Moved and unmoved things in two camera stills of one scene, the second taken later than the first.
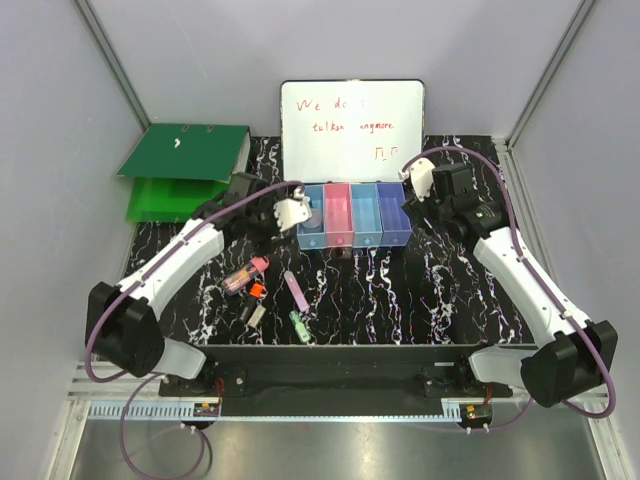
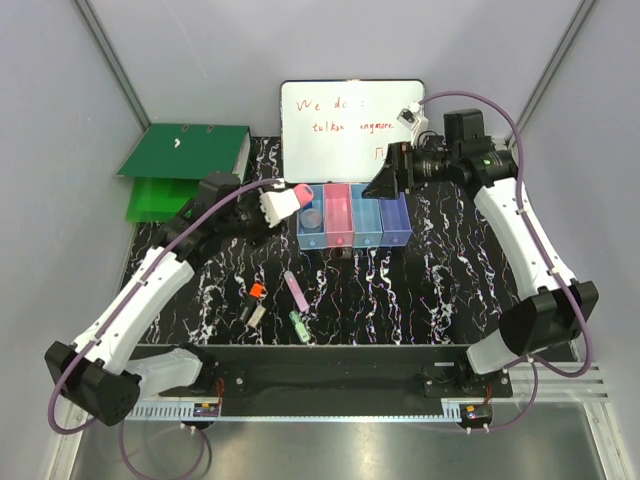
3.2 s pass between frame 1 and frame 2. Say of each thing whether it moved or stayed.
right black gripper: moved
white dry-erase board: stayed
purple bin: stayed
